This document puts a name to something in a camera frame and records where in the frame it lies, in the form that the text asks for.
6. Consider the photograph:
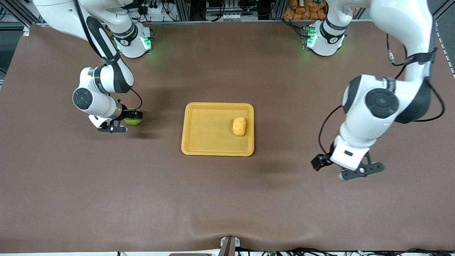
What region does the grey electronics box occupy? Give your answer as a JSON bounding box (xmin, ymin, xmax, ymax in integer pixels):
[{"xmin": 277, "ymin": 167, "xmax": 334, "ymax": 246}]
[{"xmin": 205, "ymin": 0, "xmax": 249, "ymax": 22}]

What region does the orange snack packets pile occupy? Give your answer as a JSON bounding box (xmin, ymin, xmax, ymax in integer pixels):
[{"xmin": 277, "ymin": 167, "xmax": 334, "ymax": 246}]
[{"xmin": 283, "ymin": 0, "xmax": 328, "ymax": 21}]

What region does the green apple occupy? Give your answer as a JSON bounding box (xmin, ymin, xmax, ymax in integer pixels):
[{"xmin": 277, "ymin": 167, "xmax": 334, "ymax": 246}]
[{"xmin": 124, "ymin": 108, "xmax": 143, "ymax": 126}]

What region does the brown table mat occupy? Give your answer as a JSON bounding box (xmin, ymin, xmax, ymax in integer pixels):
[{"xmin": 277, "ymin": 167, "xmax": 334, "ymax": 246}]
[{"xmin": 0, "ymin": 21, "xmax": 455, "ymax": 254}]

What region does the yellow potato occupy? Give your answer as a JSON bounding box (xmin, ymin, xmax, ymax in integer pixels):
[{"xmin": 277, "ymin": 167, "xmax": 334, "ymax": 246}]
[{"xmin": 232, "ymin": 117, "xmax": 246, "ymax": 137}]

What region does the white power strip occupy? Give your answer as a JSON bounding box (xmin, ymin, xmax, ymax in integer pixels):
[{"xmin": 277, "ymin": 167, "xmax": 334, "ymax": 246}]
[{"xmin": 137, "ymin": 0, "xmax": 167, "ymax": 15}]

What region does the yellow plastic tray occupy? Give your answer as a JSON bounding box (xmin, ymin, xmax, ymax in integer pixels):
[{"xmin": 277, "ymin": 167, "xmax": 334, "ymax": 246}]
[{"xmin": 181, "ymin": 102, "xmax": 255, "ymax": 157}]

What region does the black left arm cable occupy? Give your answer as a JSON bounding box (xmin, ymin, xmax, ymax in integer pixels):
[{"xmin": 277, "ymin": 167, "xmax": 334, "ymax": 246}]
[{"xmin": 318, "ymin": 33, "xmax": 445, "ymax": 157}]

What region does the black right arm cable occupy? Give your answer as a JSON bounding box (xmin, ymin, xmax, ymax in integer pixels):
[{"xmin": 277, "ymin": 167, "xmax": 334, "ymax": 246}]
[{"xmin": 74, "ymin": 0, "xmax": 143, "ymax": 112}]

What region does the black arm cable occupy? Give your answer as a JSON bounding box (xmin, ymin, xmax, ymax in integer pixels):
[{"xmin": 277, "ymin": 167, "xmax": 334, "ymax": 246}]
[
  {"xmin": 74, "ymin": 0, "xmax": 143, "ymax": 112},
  {"xmin": 318, "ymin": 33, "xmax": 445, "ymax": 157}
]

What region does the grey metal table clamp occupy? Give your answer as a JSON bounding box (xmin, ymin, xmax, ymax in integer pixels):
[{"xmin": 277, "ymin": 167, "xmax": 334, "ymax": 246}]
[{"xmin": 219, "ymin": 236, "xmax": 241, "ymax": 256}]

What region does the silver aluminium frame rail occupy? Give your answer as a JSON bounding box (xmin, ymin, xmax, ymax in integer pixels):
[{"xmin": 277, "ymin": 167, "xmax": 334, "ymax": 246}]
[{"xmin": 30, "ymin": 20, "xmax": 438, "ymax": 28}]

